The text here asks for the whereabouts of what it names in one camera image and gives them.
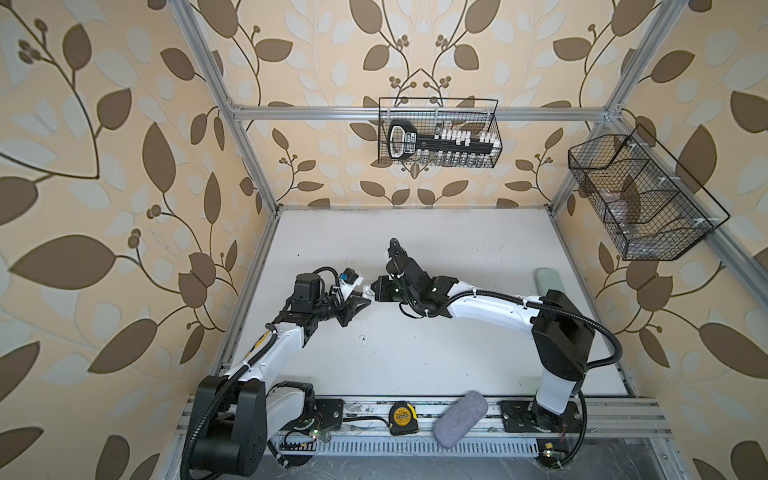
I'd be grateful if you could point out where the aluminium frame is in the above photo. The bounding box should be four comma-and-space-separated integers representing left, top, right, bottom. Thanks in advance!
188, 1, 767, 479

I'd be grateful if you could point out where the right black wire basket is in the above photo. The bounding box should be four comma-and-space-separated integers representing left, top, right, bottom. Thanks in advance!
568, 124, 731, 261

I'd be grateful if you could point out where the grey fabric glasses case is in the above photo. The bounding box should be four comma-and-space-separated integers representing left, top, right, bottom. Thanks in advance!
432, 391, 488, 449

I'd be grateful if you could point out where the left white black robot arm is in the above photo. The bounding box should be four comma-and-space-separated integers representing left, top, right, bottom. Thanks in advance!
179, 267, 371, 479

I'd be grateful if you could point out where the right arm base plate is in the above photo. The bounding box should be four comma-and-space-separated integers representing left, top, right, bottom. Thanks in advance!
498, 400, 585, 435

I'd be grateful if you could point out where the yellow black tape measure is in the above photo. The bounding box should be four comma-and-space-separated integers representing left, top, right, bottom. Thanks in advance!
388, 401, 419, 436

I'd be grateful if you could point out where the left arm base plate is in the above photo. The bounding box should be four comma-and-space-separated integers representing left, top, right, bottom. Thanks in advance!
295, 398, 344, 435

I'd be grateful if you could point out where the green glasses case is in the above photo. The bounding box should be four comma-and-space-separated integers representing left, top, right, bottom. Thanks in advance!
534, 268, 565, 296

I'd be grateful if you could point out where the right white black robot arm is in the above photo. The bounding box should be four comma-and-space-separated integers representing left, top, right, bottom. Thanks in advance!
364, 238, 623, 416

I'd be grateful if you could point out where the black socket holder rail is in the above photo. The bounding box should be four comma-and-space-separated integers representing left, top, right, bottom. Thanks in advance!
384, 120, 502, 160

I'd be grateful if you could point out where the back black wire basket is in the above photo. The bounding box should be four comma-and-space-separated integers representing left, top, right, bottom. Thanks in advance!
377, 96, 503, 169

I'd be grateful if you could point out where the black wire basket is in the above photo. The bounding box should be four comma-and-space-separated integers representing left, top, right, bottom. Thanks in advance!
377, 96, 503, 169
568, 124, 731, 261

